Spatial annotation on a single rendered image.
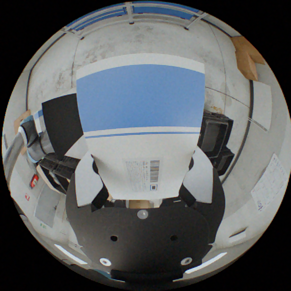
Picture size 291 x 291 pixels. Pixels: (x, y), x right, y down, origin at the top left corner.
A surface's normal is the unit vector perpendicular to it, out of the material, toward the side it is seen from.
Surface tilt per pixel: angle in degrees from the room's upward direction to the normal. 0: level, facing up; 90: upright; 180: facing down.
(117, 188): 0
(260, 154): 90
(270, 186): 90
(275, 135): 90
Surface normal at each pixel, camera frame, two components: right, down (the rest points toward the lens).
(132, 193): 0.04, 0.53
